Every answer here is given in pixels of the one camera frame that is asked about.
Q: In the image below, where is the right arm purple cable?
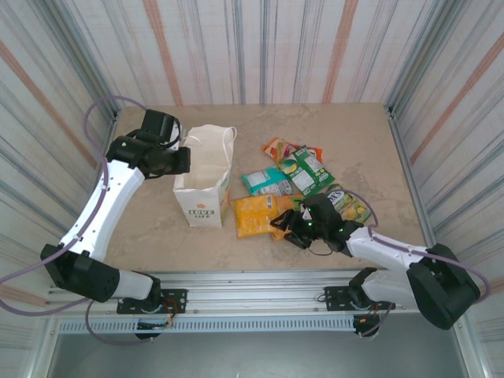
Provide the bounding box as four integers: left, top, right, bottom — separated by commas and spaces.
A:
342, 190, 491, 339

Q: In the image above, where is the white paper bag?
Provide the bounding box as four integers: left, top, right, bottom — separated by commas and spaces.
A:
172, 124, 239, 229

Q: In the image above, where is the aluminium mounting rail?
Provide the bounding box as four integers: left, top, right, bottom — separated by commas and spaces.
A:
46, 269, 414, 316

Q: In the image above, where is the dark green candy pack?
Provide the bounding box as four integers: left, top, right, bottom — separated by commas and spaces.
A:
289, 145, 332, 197

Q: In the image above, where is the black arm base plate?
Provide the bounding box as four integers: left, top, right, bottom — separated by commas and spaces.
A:
117, 288, 188, 315
323, 286, 397, 312

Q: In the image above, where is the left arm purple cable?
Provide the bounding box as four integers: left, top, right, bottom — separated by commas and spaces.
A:
0, 95, 154, 347

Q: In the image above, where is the teal snack pack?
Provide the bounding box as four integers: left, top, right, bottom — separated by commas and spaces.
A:
241, 166, 295, 197

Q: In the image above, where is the yellow green Fox's candy pack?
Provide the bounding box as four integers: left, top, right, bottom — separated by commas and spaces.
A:
324, 183, 372, 226

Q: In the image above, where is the orange red Fox's candy pack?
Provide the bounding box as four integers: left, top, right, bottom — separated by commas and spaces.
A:
261, 136, 324, 178

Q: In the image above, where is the grey perforated cable tray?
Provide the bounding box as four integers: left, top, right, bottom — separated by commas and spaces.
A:
57, 317, 358, 335

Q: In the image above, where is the orange yellow snack pack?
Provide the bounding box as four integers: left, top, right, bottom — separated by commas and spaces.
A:
271, 191, 310, 242

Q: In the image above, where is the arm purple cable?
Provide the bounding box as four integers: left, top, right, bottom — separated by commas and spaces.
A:
0, 95, 154, 347
342, 190, 491, 339

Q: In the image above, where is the yellow chips pack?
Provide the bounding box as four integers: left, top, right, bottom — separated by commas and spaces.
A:
229, 192, 280, 239

